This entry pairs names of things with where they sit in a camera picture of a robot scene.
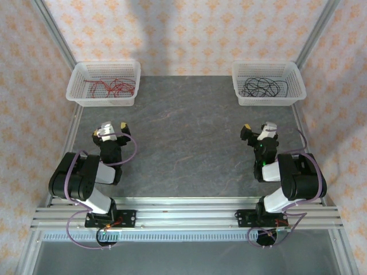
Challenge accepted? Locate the black cable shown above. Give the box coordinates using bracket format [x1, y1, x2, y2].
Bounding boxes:
[246, 77, 280, 97]
[240, 78, 273, 97]
[245, 76, 289, 98]
[252, 80, 282, 97]

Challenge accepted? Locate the white perforated plastic basket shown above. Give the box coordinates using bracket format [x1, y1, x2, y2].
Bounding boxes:
[231, 60, 307, 107]
[65, 60, 142, 108]

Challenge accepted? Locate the grey lower shelf panel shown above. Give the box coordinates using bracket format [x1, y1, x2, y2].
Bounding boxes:
[31, 240, 345, 275]

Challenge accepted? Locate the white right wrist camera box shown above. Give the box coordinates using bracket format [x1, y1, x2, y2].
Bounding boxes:
[257, 121, 278, 141]

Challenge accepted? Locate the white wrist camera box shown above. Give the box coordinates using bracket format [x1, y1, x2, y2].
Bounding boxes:
[257, 121, 278, 141]
[97, 121, 119, 142]

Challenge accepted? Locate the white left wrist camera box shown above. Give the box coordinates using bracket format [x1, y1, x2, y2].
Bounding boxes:
[97, 121, 119, 142]

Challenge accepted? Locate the aluminium side rail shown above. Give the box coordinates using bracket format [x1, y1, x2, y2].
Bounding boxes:
[291, 103, 312, 155]
[58, 104, 84, 157]

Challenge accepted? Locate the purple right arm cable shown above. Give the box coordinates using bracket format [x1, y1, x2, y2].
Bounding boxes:
[247, 128, 322, 249]

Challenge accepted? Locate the black round cable port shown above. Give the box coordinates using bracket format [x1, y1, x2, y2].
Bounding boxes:
[96, 229, 121, 249]
[256, 229, 280, 248]

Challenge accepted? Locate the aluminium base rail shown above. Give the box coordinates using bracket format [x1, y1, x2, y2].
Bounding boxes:
[30, 196, 343, 230]

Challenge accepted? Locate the grey slotted cable duct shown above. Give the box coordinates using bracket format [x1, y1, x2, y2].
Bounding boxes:
[42, 231, 333, 242]

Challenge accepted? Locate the aluminium frame post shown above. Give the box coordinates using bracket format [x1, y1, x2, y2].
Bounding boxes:
[30, 0, 78, 69]
[295, 0, 342, 68]

